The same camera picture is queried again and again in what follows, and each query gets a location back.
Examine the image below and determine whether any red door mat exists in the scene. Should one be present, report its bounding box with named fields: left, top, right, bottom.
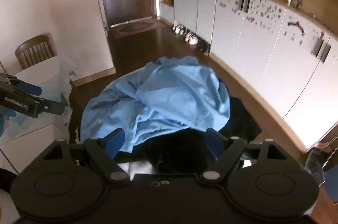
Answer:
left=110, top=18, right=167, bottom=39

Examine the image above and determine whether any light blue t-shirt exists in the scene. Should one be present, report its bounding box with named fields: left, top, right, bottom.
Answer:
left=80, top=56, right=230, bottom=153

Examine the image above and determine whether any row of shoes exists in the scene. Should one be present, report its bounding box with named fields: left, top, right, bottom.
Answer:
left=172, top=23, right=211, bottom=56

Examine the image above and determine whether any white cabinet row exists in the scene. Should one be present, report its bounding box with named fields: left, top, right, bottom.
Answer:
left=172, top=0, right=337, bottom=152

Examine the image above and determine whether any wooden dining chair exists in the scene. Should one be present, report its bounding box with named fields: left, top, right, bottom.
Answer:
left=14, top=34, right=56, bottom=70

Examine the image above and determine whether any black garment pile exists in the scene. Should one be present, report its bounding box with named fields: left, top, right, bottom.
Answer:
left=114, top=97, right=261, bottom=174

